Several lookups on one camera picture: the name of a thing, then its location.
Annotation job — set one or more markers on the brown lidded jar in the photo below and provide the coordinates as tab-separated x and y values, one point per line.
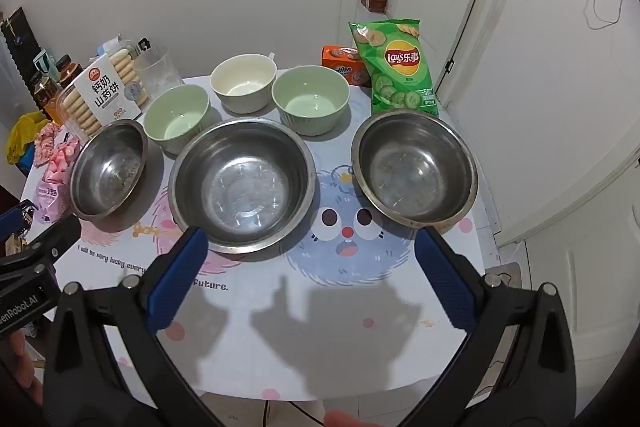
69	69

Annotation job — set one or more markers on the black patterned box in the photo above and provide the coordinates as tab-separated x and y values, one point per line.
15	37

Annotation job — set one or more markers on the yellow cloth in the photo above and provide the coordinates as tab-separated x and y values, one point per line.
25	132

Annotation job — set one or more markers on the green potato chips bag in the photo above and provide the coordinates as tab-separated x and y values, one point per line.
395	57

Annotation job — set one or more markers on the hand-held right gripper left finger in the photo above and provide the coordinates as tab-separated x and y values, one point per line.
176	279

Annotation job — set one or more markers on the large stainless steel bowl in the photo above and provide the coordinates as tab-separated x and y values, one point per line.
240	187

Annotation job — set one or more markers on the clear glass cup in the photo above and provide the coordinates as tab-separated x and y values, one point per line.
157	69

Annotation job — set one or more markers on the small stainless steel bowl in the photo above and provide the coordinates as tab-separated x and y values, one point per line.
107	172

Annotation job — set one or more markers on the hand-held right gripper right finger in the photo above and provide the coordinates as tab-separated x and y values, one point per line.
445	279

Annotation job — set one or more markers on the pink snack packet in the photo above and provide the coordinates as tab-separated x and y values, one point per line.
47	142
55	187

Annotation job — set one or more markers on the medium stainless steel bowl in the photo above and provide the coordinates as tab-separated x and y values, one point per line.
415	167

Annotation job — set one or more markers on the orange biscuit box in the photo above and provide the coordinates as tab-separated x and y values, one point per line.
340	59

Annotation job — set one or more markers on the amber glass bottle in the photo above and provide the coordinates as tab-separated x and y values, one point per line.
42	89

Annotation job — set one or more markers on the brown cardboard box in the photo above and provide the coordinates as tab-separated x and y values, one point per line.
372	3

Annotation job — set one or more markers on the light green ribbed bowl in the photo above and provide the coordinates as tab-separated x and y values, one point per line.
175	112
310	97

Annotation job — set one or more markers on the cream ribbed bowl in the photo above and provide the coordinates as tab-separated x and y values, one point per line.
240	77

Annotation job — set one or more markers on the small black clip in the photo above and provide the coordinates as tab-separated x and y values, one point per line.
144	45

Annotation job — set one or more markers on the clear biscuit box white label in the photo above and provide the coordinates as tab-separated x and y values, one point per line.
105	94

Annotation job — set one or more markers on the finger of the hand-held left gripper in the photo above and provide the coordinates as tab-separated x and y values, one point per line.
11	219
55	239

